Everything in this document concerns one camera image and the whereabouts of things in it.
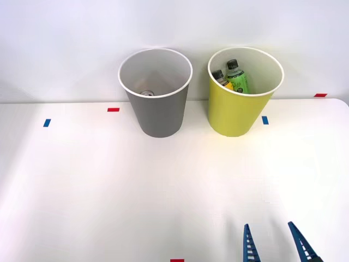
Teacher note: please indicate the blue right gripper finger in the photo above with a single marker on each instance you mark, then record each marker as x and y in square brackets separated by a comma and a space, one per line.
[249, 245]
[301, 243]

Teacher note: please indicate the green label plastic bottle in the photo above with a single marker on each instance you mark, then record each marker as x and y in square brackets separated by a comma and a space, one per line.
[238, 79]

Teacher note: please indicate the yellow-green plastic waste bin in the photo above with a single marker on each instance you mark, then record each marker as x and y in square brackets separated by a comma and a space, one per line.
[234, 114]

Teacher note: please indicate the grey plastic waste bin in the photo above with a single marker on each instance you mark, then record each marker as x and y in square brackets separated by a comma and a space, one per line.
[159, 114]

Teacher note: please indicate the yellow label plastic bottle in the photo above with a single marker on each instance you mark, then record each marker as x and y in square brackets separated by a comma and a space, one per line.
[220, 77]

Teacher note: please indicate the silver drink can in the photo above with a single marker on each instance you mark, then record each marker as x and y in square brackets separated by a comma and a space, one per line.
[147, 93]

